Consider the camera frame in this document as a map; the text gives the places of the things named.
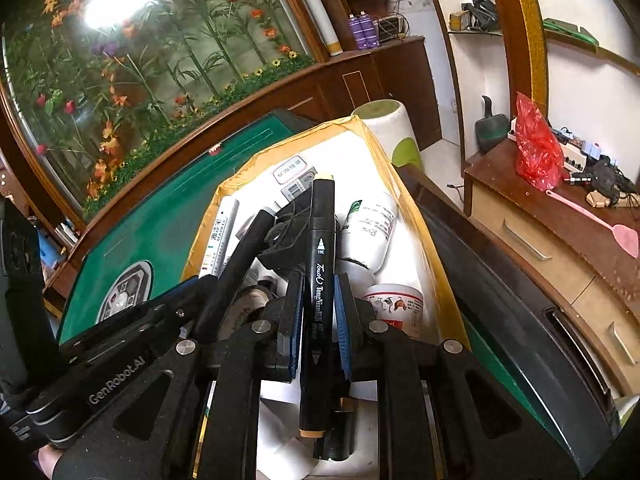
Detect red plastic bag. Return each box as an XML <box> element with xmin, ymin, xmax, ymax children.
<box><xmin>515</xmin><ymin>91</ymin><xmax>566</xmax><ymax>192</ymax></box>

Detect black bag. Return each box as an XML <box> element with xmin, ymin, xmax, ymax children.
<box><xmin>461</xmin><ymin>0</ymin><xmax>500</xmax><ymax>31</ymax></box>

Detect blue object on shelf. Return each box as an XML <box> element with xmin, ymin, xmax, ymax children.
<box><xmin>36</xmin><ymin>230</ymin><xmax>65</xmax><ymax>273</ymax></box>

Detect rolled white poster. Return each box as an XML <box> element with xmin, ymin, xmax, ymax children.
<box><xmin>285</xmin><ymin>0</ymin><xmax>345</xmax><ymax>57</ymax></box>

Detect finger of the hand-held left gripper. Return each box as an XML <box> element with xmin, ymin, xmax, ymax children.
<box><xmin>57</xmin><ymin>274</ymin><xmax>222</xmax><ymax>357</ymax></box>
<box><xmin>60</xmin><ymin>304</ymin><xmax>212</xmax><ymax>367</ymax></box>

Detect flower mural glass panel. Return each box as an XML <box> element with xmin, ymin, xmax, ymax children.
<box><xmin>0</xmin><ymin>0</ymin><xmax>321</xmax><ymax>221</ymax></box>

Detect white foam box yellow tape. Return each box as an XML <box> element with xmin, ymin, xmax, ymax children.
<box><xmin>181</xmin><ymin>115</ymin><xmax>472</xmax><ymax>480</ymax></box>

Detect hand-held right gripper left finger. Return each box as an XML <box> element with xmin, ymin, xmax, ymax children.
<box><xmin>52</xmin><ymin>272</ymin><xmax>306</xmax><ymax>480</ymax></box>

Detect black round rubber pad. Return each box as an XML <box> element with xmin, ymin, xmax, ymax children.
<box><xmin>256</xmin><ymin>199</ymin><xmax>313</xmax><ymax>275</ymax></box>

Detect white green cylindrical stool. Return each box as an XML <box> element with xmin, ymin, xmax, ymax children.
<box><xmin>350</xmin><ymin>100</ymin><xmax>426</xmax><ymax>173</ymax></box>

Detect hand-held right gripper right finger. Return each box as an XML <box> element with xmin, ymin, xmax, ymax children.
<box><xmin>334</xmin><ymin>274</ymin><xmax>582</xmax><ymax>480</ymax></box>

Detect white box red-bordered label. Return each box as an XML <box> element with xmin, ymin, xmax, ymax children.
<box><xmin>271</xmin><ymin>155</ymin><xmax>322</xmax><ymax>206</ymax></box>

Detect person's left hand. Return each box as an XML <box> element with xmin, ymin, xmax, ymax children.
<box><xmin>37</xmin><ymin>447</ymin><xmax>68</xmax><ymax>480</ymax></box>

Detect wooden drawer cabinet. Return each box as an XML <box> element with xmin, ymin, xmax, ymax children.
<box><xmin>462</xmin><ymin>137</ymin><xmax>640</xmax><ymax>396</ymax></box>

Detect white bottle green label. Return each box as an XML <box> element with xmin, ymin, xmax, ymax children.
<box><xmin>339</xmin><ymin>190</ymin><xmax>399</xmax><ymax>275</ymax></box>

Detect white paint marker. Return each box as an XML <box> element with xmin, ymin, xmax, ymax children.
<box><xmin>198</xmin><ymin>195</ymin><xmax>242</xmax><ymax>279</ymax></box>

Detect mahjong table control panel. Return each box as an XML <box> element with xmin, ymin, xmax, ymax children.
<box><xmin>95</xmin><ymin>260</ymin><xmax>153</xmax><ymax>323</ymax></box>

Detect white power strip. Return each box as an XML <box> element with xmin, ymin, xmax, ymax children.
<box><xmin>507</xmin><ymin>120</ymin><xmax>608</xmax><ymax>171</ymax></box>

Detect dark wooden cabinet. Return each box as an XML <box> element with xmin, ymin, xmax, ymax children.
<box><xmin>310</xmin><ymin>35</ymin><xmax>443</xmax><ymax>151</ymax></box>

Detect small white bottle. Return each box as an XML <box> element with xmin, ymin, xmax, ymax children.
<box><xmin>335</xmin><ymin>257</ymin><xmax>377</xmax><ymax>295</ymax></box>

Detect black glue gun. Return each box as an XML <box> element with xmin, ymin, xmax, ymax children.
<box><xmin>565</xmin><ymin>156</ymin><xmax>636</xmax><ymax>196</ymax></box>

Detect black marker beige ends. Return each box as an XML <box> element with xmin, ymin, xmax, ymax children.
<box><xmin>298</xmin><ymin>172</ymin><xmax>337</xmax><ymax>442</ymax></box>

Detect black cylindrical battery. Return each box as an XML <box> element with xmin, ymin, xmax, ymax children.
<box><xmin>312</xmin><ymin>394</ymin><xmax>362</xmax><ymax>462</ymax></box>

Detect green flat item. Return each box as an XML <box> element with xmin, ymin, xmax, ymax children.
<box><xmin>542</xmin><ymin>17</ymin><xmax>600</xmax><ymax>46</ymax></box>

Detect white jar red label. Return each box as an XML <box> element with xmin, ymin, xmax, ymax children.
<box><xmin>361</xmin><ymin>283</ymin><xmax>426</xmax><ymax>342</ymax></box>

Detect gold glitter pillar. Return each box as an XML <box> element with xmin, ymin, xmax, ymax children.
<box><xmin>482</xmin><ymin>0</ymin><xmax>550</xmax><ymax>116</ymax></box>

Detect pink fly swatter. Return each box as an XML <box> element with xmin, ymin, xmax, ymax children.
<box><xmin>545</xmin><ymin>189</ymin><xmax>640</xmax><ymax>257</ymax></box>

